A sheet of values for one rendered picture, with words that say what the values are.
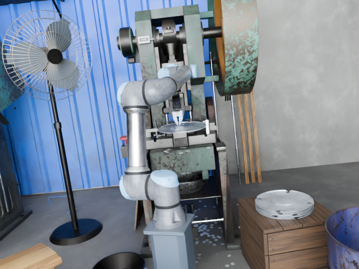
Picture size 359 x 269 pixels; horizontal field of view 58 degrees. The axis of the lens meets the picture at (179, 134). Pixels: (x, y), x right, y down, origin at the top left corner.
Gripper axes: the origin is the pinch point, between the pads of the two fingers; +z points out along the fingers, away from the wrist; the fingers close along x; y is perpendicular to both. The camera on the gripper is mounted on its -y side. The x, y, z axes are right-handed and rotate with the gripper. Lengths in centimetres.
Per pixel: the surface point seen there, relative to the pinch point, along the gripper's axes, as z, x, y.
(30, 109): -12, 150, 132
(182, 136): 8.9, -1.2, 5.2
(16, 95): -27, 129, 70
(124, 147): 10.1, 34.1, -2.8
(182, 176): 45, 3, 38
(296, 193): 42, -60, -24
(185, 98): -13.5, -5.5, 14.8
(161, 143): 12.7, 12.5, 8.2
